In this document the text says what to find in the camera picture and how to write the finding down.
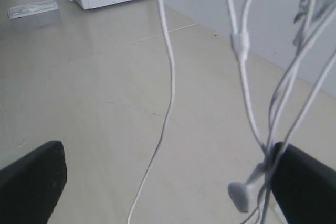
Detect grey plastic floor tray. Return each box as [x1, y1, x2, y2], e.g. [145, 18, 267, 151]
[7, 0, 61, 30]

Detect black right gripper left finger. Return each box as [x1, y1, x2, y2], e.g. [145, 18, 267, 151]
[1, 141, 67, 223]

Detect white wired earphones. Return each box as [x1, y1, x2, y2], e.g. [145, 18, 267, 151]
[127, 0, 336, 224]

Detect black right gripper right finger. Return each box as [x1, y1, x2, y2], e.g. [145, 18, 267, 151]
[271, 144, 335, 224]

